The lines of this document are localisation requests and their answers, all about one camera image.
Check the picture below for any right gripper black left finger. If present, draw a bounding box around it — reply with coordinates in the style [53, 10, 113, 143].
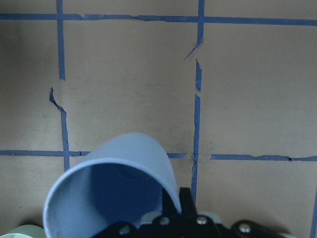
[161, 188, 181, 217]

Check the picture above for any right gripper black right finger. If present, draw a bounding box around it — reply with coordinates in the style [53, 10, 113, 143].
[179, 187, 198, 216]

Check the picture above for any blue cup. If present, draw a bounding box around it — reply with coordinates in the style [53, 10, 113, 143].
[43, 133, 181, 238]

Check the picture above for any mint green bowl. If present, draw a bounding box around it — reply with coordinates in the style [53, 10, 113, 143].
[1, 225, 46, 238]

